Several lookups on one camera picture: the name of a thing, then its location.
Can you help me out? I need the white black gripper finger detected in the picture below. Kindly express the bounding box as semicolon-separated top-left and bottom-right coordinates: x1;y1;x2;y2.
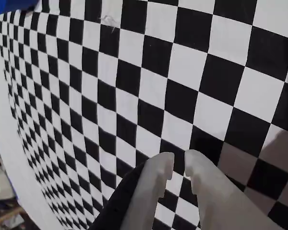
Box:
91;152;175;230

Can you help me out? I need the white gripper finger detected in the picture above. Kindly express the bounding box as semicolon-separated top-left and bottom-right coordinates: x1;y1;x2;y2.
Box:
185;149;284;230

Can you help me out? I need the black white checkered mat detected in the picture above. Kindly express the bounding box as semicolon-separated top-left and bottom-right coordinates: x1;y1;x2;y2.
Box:
0;0;288;230

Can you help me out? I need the blue round box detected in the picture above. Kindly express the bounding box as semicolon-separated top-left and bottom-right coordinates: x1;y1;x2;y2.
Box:
0;0;40;16

